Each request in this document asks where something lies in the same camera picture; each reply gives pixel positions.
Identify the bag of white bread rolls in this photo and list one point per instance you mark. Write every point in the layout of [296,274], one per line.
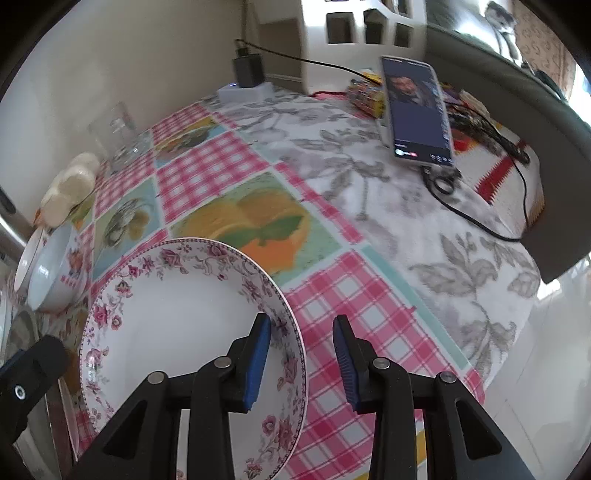
[69,184]

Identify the grey sofa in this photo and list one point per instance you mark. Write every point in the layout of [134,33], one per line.
[554,161]

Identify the smartphone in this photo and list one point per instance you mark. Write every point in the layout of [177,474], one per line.
[415,115]

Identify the pile of colourful packets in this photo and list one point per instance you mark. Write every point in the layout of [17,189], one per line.
[466,106]

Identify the pink floral plate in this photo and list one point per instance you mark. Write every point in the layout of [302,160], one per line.
[175,314]

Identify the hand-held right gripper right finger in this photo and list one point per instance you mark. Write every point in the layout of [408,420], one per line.
[346,364]

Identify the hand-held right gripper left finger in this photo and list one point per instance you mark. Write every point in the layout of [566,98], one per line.
[258,364]

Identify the black charger adapter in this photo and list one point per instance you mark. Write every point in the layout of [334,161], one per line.
[247,69]

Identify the large white bowl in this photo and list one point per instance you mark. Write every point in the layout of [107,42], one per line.
[25,263]

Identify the clear glass mug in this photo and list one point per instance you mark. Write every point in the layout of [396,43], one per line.
[115,134]

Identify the white and red cloth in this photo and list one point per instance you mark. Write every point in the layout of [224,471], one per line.
[503,184]

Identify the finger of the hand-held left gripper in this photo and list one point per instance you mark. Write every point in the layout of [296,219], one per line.
[37,374]

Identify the grey white plush toy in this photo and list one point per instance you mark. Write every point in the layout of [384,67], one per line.
[501,23]

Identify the black phone holder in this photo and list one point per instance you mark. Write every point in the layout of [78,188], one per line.
[434,177]

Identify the pink checkered tablecloth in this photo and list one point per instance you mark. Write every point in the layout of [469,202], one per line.
[207,161]

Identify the small white bowl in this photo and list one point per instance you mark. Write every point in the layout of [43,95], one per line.
[55,277]

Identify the patterned beige cushion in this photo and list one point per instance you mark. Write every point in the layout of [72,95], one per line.
[545,41]

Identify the white lattice chair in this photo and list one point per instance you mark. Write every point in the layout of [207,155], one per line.
[318,27]

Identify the grey floral tablecloth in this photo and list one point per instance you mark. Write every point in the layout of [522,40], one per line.
[369,207]

